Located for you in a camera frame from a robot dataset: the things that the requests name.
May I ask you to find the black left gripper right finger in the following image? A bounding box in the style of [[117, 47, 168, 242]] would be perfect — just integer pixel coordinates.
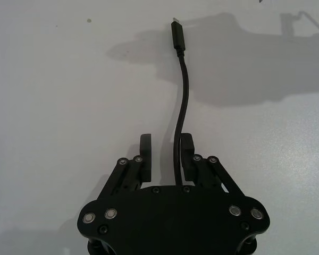
[[180, 133, 247, 199]]

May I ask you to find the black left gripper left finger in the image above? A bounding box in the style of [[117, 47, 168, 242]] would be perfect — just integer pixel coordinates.
[[97, 133, 153, 200]]

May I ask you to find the thin black cable silver plug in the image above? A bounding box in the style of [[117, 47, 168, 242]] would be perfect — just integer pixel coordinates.
[[171, 16, 190, 188]]

